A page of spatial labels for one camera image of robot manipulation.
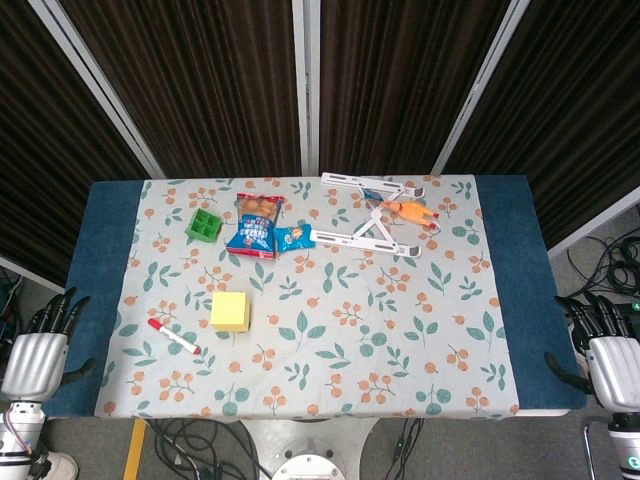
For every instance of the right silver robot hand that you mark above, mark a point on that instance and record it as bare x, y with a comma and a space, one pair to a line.
611, 363

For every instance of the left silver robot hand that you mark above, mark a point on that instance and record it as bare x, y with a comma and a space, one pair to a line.
34, 352

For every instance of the red and white marker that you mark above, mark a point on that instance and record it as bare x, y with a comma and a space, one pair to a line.
174, 336

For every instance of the yellow sticky note block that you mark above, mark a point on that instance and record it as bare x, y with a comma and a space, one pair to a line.
230, 311

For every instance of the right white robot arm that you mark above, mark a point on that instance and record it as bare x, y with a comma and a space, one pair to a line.
626, 442

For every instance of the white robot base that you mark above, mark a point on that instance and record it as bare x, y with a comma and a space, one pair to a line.
306, 450

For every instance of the blue table mat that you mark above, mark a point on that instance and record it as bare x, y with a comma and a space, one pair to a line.
102, 280

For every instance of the white sneaker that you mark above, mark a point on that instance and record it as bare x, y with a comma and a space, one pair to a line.
61, 467

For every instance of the yellow floor tape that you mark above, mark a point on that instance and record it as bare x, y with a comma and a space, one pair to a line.
134, 449

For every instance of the green grid tray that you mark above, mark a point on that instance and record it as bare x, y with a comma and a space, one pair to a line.
204, 225

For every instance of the orange rubber chicken toy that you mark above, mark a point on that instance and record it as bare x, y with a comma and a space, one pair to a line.
412, 212

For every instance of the blue red snack bag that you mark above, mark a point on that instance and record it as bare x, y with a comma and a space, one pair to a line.
255, 226

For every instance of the white folding laptop stand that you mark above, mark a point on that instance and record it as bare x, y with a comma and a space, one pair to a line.
370, 235

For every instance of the small blue snack packet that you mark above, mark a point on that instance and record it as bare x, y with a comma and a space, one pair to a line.
292, 237

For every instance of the floral tablecloth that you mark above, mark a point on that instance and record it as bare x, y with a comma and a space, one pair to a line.
320, 310

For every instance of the small blue card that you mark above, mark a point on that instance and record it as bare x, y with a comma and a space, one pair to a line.
371, 195

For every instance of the dark folding screen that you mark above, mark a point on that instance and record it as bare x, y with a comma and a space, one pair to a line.
320, 85

